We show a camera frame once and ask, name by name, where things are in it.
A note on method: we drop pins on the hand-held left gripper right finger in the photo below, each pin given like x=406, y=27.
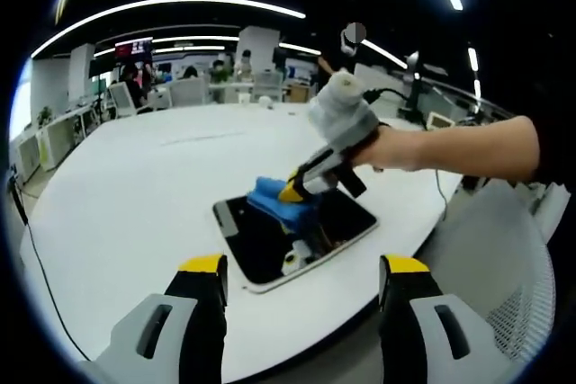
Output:
x=414, y=343

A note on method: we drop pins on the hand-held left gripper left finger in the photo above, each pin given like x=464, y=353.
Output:
x=148, y=348

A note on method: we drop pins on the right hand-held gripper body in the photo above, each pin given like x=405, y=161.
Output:
x=344, y=118

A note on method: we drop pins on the blue cleaning cloth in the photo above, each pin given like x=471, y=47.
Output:
x=270, y=197

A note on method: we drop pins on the black tablet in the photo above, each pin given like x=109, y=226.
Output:
x=261, y=249

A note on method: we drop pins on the person's right hand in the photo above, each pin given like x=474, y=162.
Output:
x=396, y=150

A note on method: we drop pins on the small white round object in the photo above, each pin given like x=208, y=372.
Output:
x=267, y=102

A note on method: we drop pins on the grey desk lamp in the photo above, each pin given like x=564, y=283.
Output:
x=414, y=87

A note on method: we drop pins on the white cup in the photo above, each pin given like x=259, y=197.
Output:
x=244, y=100

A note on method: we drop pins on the beige framed small display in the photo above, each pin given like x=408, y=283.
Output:
x=440, y=121

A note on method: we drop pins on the white mesh office chair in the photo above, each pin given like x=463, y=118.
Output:
x=495, y=267

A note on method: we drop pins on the long curved ceiling light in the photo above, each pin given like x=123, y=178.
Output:
x=171, y=2

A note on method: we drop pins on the white low cabinet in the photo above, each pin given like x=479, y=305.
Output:
x=54, y=141

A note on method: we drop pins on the small potted plant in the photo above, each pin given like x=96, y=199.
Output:
x=45, y=116

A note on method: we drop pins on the red wall screen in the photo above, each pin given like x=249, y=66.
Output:
x=133, y=49

